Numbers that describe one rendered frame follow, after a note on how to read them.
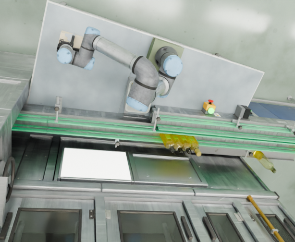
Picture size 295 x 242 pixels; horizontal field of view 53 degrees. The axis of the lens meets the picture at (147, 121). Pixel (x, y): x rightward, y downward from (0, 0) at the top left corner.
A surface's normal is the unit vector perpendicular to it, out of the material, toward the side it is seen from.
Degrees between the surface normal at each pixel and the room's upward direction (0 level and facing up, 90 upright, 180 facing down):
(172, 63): 7
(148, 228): 90
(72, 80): 0
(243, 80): 0
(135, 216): 90
